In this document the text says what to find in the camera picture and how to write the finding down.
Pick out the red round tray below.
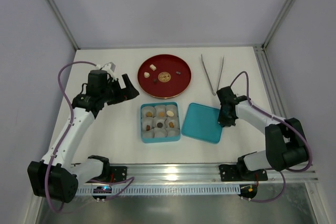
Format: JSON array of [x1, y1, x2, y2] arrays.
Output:
[[138, 54, 192, 99]]

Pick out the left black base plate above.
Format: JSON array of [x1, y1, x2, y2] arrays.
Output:
[[108, 166, 128, 183]]

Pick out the aluminium rail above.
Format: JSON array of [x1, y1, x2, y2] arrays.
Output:
[[67, 161, 320, 184]]

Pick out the cream oval chocolate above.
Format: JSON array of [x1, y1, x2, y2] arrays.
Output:
[[166, 111, 174, 117]]

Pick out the metal tongs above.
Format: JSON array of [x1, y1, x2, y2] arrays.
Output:
[[201, 54, 225, 96]]

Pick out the perforated cable duct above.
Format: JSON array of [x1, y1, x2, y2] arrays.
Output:
[[76, 184, 240, 197]]

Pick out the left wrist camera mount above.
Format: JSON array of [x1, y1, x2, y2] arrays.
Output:
[[95, 62, 116, 76]]

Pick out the left aluminium frame post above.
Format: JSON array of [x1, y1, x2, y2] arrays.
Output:
[[45, 0, 80, 50]]

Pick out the white chocolate cube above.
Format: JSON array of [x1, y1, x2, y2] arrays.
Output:
[[150, 64, 156, 71]]

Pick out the teal box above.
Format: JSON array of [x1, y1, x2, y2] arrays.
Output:
[[140, 102, 181, 143]]

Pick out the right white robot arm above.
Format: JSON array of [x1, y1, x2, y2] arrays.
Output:
[[217, 87, 310, 181]]

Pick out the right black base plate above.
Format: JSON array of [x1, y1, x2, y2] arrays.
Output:
[[219, 164, 268, 182]]

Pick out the right aluminium frame post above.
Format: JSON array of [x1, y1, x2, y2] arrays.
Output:
[[261, 0, 296, 50]]

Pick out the teal box lid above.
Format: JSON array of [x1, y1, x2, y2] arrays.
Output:
[[181, 103, 223, 144]]

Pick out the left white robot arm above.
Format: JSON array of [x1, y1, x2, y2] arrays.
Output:
[[27, 70, 139, 203]]

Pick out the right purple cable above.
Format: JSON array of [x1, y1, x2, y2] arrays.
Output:
[[229, 71, 313, 202]]

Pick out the aluminium frame post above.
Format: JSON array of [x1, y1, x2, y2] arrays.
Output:
[[45, 0, 80, 50], [261, 0, 296, 50]]

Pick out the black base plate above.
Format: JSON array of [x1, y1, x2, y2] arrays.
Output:
[[219, 164, 268, 182], [108, 166, 128, 183]]

